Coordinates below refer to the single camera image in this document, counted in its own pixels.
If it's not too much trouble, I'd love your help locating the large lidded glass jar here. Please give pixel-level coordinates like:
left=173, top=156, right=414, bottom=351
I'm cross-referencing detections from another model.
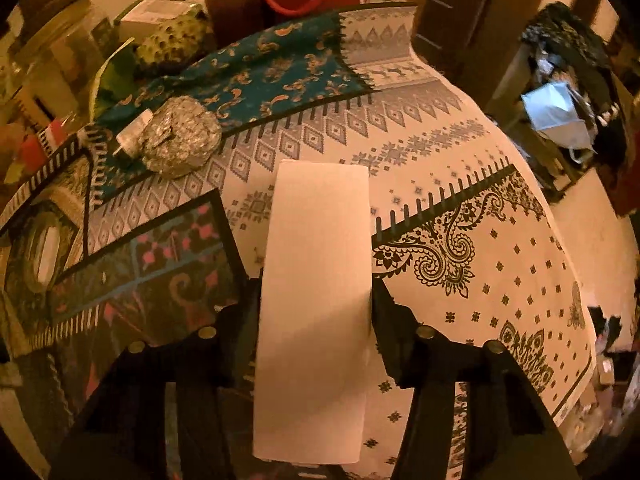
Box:
left=10, top=0, right=101, bottom=126

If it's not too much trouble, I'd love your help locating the long white cardboard box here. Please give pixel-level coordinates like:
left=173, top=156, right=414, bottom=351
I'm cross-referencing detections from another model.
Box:
left=252, top=159, right=373, bottom=465

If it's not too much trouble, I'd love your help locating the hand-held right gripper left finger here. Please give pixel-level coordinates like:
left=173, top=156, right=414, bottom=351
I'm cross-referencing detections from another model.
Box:
left=47, top=275, right=263, bottom=480

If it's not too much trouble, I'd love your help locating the small white tube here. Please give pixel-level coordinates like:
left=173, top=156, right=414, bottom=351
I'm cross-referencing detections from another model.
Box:
left=116, top=110, right=153, bottom=156

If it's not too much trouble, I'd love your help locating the patchwork tablecloth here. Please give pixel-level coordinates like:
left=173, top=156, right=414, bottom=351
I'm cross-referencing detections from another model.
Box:
left=0, top=2, right=598, bottom=480

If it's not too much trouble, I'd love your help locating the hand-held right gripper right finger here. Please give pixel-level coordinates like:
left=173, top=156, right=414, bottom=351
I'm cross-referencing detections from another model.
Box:
left=370, top=277, right=581, bottom=480

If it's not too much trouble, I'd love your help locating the brown panelled door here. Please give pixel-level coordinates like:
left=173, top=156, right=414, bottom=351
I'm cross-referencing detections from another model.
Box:
left=410, top=0, right=506, bottom=68

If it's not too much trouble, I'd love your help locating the green custard apple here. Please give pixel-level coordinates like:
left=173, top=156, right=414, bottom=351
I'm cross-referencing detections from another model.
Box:
left=135, top=10, right=208, bottom=68

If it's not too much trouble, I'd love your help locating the crumpled foil ball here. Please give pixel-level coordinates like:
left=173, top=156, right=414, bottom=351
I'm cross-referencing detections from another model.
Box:
left=141, top=96, right=223, bottom=179

